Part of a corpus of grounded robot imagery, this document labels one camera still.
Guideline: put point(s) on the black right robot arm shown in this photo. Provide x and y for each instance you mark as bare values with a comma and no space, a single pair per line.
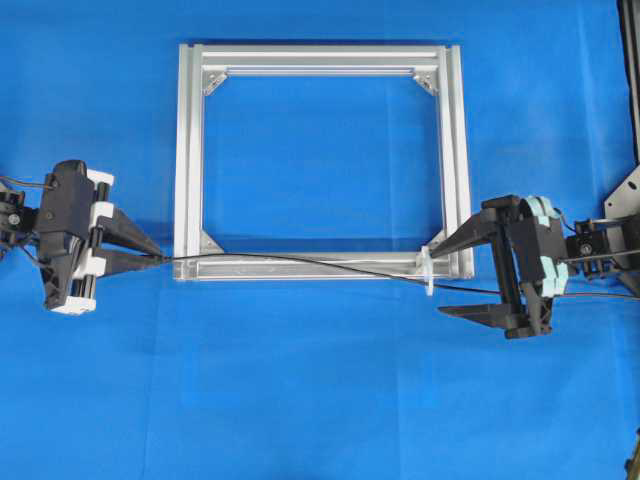
599,248

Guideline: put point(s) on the black mounting plate right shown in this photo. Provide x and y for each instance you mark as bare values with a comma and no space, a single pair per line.
625,199

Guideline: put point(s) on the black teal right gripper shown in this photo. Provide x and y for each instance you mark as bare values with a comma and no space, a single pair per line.
528,259

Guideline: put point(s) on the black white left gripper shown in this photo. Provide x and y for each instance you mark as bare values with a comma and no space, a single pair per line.
73,208

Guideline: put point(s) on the black vertical rail right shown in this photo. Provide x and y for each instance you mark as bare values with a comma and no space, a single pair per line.
628,11

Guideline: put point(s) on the aluminium extrusion frame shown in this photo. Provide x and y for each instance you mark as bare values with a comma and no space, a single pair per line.
204,68

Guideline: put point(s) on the white string loop clip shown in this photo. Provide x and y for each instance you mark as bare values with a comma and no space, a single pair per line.
425,268

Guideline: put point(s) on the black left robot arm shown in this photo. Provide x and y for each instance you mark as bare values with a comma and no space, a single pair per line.
20,202

